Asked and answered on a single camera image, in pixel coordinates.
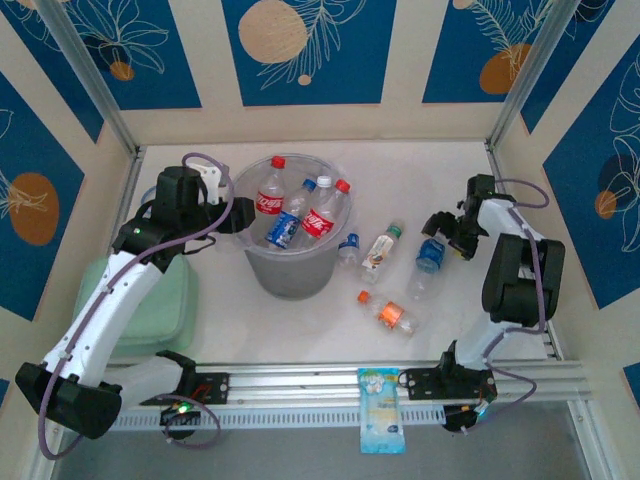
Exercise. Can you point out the blue yellow label bottle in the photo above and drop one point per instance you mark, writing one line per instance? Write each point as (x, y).
(284, 227)

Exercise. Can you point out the orange cap orange label bottle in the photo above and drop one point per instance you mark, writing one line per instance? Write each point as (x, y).
(392, 314)

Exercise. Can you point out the green cap coconut drink bottle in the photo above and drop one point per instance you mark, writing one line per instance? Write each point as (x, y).
(378, 252)

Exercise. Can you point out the aluminium frame post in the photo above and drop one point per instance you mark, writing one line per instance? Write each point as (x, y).
(535, 65)
(90, 75)

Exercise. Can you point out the mint green plastic box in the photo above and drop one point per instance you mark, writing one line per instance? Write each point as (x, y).
(175, 310)

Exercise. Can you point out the blue stethoscope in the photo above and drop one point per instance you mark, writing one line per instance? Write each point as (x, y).
(142, 199)

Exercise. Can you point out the grey translucent plastic bin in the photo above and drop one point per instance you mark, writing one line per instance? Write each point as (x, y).
(295, 280)

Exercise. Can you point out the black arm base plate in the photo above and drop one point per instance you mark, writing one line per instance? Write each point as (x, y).
(417, 382)
(217, 387)

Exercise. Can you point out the blue cap Pepsi bottle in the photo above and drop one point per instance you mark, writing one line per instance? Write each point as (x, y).
(349, 252)

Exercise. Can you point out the aluminium table side rail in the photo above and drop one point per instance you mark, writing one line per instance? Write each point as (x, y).
(495, 160)
(131, 170)

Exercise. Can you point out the crushed blue label bottle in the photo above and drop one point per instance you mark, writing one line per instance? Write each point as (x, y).
(430, 255)

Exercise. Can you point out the clear plastic bin liner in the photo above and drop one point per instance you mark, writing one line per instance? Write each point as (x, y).
(345, 215)

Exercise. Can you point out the small black electronics module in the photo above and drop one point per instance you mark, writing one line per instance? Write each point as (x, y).
(177, 417)
(457, 420)

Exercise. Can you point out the aluminium mounting rail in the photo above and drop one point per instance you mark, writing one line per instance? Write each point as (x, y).
(300, 382)

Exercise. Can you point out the red label cola bottle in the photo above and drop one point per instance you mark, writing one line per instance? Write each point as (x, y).
(320, 220)
(270, 202)

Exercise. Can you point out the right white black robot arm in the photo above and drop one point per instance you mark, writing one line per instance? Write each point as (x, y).
(520, 280)

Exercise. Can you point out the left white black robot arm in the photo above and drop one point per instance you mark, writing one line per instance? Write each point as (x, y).
(110, 310)

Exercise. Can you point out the light blue wet wipes pack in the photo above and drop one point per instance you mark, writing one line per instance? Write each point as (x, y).
(381, 415)

